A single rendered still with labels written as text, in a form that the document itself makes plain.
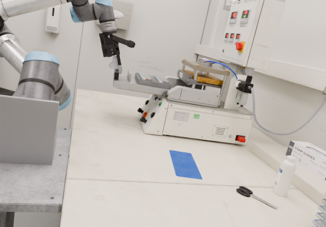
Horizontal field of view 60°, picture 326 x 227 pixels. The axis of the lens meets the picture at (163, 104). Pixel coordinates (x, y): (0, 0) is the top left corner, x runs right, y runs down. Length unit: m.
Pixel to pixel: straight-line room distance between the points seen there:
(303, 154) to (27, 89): 1.12
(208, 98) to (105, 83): 1.70
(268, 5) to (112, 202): 1.08
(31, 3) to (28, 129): 0.58
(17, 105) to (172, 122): 0.71
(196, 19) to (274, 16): 1.67
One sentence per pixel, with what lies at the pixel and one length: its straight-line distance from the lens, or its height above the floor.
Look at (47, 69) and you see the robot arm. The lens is 1.03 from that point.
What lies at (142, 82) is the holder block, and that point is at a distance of 1.36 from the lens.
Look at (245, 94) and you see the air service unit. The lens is 1.33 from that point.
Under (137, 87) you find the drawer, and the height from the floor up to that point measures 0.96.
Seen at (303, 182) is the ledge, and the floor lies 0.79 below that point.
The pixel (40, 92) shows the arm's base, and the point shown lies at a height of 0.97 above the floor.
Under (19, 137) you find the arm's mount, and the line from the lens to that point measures 0.96.
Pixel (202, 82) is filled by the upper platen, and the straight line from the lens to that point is 1.42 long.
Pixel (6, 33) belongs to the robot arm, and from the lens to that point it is 1.41.
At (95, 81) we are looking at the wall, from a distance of 2.90.
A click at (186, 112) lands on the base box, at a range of 1.36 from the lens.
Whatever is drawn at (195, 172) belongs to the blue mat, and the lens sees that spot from 1.09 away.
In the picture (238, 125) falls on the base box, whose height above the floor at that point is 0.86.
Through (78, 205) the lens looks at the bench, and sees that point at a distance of 0.81.
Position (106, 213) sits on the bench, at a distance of 0.79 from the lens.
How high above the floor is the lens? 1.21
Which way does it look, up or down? 13 degrees down
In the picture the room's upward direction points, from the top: 12 degrees clockwise
